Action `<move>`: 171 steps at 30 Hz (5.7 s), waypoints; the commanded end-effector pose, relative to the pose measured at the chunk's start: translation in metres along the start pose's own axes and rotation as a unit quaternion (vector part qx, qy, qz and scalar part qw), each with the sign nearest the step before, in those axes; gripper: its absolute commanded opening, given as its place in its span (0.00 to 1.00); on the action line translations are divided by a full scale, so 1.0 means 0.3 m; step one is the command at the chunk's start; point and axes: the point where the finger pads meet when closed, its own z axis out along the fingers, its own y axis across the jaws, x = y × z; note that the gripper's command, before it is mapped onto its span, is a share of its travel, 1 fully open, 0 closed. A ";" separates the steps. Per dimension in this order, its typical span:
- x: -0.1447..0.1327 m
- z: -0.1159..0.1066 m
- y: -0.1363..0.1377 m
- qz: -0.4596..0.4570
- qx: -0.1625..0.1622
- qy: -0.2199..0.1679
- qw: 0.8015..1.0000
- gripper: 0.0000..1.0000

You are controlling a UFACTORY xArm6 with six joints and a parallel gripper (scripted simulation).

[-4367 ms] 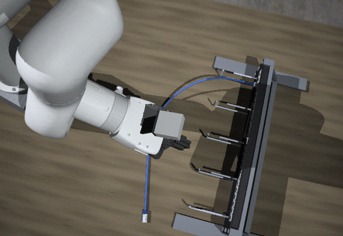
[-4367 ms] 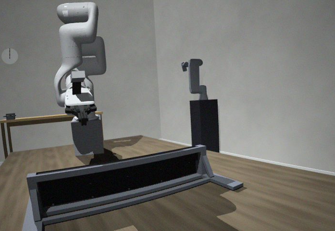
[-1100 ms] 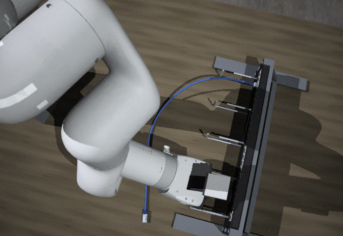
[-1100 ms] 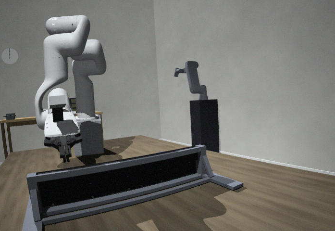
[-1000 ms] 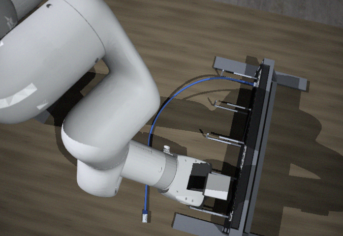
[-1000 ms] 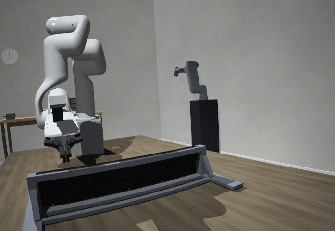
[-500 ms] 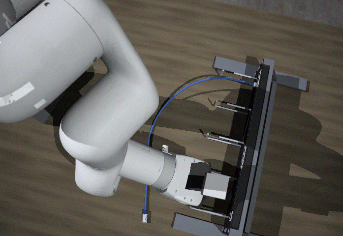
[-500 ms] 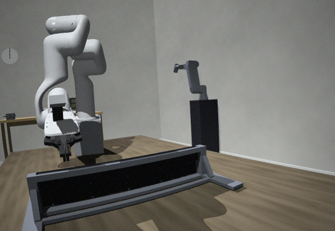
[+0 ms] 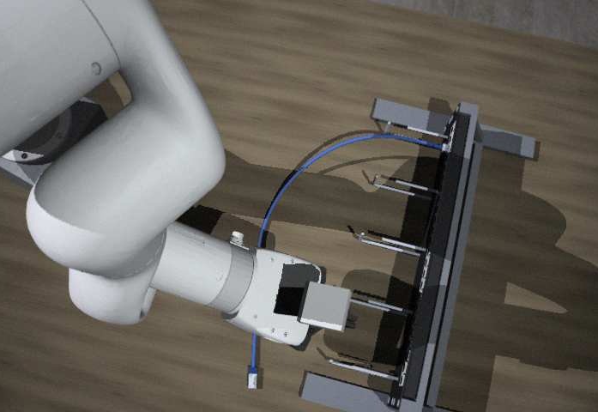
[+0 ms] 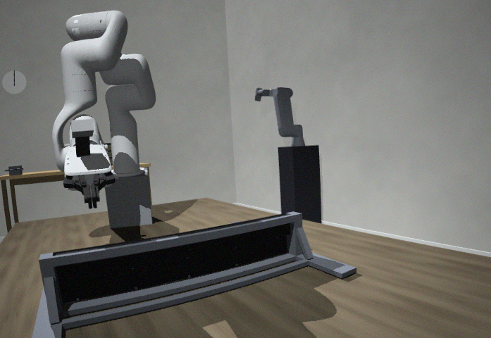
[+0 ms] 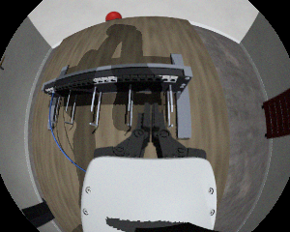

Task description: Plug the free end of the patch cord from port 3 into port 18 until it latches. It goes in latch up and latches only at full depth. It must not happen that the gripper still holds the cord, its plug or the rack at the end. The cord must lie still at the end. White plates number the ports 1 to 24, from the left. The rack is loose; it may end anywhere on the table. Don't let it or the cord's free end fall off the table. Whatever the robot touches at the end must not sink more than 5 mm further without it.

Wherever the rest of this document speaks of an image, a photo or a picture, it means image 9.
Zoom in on white cable plug with blue boot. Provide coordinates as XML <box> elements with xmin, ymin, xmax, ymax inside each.
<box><xmin>249</xmin><ymin>367</ymin><xmax>257</xmax><ymax>388</ymax></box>

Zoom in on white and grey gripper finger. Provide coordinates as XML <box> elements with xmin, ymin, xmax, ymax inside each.
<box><xmin>288</xmin><ymin>320</ymin><xmax>356</xmax><ymax>352</ymax></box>
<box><xmin>318</xmin><ymin>266</ymin><xmax>358</xmax><ymax>322</ymax></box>

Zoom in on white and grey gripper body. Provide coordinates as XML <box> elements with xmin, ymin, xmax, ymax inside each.
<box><xmin>220</xmin><ymin>245</ymin><xmax>321</xmax><ymax>346</ymax></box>

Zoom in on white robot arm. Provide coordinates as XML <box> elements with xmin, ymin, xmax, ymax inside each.
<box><xmin>0</xmin><ymin>0</ymin><xmax>253</xmax><ymax>325</ymax></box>

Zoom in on blue patch cord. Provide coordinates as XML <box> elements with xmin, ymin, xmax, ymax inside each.
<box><xmin>251</xmin><ymin>135</ymin><xmax>434</xmax><ymax>367</ymax></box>

